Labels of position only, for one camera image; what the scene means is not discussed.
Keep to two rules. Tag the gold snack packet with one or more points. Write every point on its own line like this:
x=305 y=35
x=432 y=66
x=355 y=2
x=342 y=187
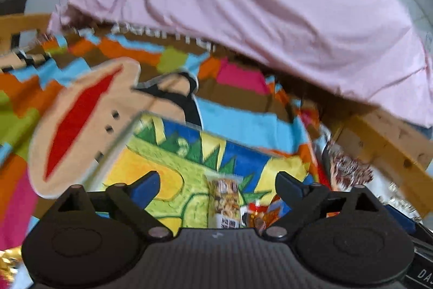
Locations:
x=10 y=263

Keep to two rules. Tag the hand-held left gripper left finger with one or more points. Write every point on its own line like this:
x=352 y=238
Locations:
x=149 y=184

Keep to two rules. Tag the clear nut bar packet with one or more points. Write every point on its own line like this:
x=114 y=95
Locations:
x=224 y=197

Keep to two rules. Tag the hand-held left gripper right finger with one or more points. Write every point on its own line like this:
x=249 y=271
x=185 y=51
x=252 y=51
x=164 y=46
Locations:
x=287 y=185

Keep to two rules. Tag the wooden bed frame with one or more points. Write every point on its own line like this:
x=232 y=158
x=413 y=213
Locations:
x=389 y=146

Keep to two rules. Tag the metal tray with cartoon lining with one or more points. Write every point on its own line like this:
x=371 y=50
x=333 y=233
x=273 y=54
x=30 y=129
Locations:
x=159 y=153

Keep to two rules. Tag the red snack packet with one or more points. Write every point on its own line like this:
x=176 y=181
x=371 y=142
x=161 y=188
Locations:
x=267 y=212

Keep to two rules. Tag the floral satin pillow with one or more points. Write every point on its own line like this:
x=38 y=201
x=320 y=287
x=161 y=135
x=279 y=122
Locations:
x=348 y=167

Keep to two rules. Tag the colourful printed blanket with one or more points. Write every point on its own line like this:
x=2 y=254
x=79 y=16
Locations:
x=67 y=79

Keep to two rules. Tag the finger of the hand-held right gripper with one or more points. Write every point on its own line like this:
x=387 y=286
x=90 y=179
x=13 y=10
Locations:
x=401 y=218

